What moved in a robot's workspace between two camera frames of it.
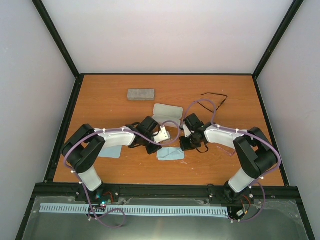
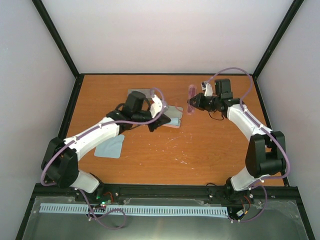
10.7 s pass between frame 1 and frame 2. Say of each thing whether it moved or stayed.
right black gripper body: moved
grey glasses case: stayed
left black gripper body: moved
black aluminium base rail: stayed
